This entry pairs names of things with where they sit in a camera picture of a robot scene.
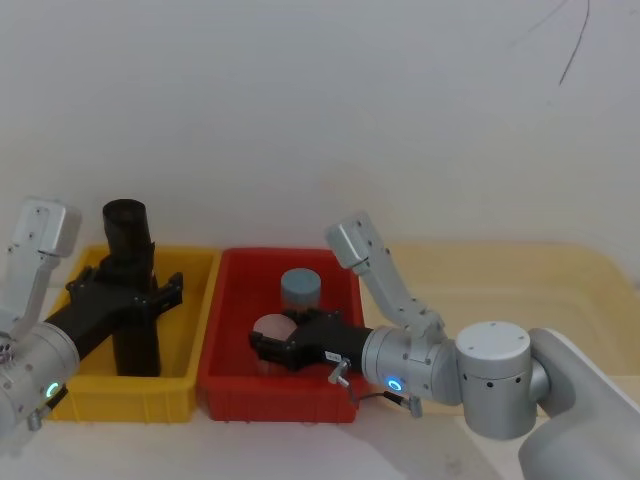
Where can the clear jar with pink lid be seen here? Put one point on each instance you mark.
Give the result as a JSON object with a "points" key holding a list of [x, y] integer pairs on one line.
{"points": [[272, 327]]}

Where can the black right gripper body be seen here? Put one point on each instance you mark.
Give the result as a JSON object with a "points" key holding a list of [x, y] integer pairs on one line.
{"points": [[332, 345]]}

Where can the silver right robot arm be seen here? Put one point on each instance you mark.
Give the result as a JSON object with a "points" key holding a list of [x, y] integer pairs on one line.
{"points": [[492, 372]]}

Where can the tall black cylinder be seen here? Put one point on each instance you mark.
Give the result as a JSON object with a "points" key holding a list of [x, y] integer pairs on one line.
{"points": [[131, 235]]}

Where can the red plastic bin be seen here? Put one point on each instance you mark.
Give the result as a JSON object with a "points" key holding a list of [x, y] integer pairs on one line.
{"points": [[280, 400]]}

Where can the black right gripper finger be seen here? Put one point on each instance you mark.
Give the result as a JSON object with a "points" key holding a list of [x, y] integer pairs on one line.
{"points": [[272, 350], [315, 316]]}

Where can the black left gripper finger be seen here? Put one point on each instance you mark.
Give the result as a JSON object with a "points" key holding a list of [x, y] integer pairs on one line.
{"points": [[167, 295], [92, 267]]}

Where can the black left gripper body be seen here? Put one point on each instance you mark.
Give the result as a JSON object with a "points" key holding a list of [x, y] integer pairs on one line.
{"points": [[95, 310]]}

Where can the yellow plastic bin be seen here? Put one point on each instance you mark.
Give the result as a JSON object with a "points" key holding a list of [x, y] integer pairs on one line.
{"points": [[135, 400]]}

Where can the pale yellow shallow tray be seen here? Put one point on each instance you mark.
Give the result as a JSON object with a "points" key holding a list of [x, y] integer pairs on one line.
{"points": [[500, 300]]}

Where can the clear jar with blue lid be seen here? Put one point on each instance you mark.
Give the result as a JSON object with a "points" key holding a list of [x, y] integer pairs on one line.
{"points": [[300, 287]]}

